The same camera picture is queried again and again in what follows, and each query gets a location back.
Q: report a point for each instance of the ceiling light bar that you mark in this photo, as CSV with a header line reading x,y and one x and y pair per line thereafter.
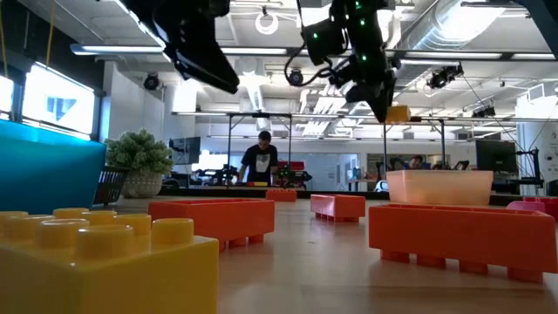
x,y
534,56
453,55
255,51
117,49

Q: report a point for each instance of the black ceiling camera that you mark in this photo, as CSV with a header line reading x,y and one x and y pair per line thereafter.
x,y
296,77
444,76
151,82

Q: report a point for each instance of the yellow two-by-four building block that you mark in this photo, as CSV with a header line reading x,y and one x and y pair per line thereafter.
x,y
109,279

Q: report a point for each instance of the person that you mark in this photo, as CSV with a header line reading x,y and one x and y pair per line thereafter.
x,y
260,161
416,162

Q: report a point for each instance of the black slotted plastic basket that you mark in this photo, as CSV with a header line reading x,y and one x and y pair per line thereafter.
x,y
109,185

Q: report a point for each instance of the wall screen with blue logo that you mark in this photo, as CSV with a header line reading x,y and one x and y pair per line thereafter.
x,y
43,96

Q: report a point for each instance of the red two-by-four building block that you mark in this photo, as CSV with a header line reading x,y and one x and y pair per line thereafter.
x,y
551,208

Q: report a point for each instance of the silver ceiling air duct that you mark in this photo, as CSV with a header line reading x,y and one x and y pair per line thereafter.
x,y
457,22

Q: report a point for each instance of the black background table frame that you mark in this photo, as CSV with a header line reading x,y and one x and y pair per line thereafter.
x,y
259,115

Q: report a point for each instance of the orange plastic building block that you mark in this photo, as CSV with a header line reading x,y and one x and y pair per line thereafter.
x,y
338,205
209,220
281,195
457,237

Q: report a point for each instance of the black computer monitor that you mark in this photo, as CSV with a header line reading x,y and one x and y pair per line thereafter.
x,y
496,156
187,150

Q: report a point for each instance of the black aluminium table frame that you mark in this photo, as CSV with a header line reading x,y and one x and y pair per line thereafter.
x,y
244,192

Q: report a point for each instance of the yellow two-by-two building block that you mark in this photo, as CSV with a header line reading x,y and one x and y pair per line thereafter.
x,y
399,114

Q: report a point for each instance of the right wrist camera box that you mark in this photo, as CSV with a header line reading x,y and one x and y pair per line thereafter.
x,y
324,41

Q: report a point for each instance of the blue plastic bin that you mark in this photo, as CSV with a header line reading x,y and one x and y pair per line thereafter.
x,y
43,174

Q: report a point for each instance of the black diagonal frame brace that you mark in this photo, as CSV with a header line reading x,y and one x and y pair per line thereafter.
x,y
542,22

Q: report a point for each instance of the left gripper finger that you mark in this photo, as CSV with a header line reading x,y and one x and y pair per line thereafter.
x,y
209,70

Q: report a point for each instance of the translucent orange plastic bin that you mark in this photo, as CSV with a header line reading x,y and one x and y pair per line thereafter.
x,y
440,187

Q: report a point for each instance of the green plant in white pot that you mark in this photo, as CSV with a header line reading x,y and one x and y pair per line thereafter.
x,y
139,157

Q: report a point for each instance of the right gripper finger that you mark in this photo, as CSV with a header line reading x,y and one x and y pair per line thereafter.
x,y
379,98

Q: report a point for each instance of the bright wall screen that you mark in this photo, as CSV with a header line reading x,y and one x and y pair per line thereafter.
x,y
5,93

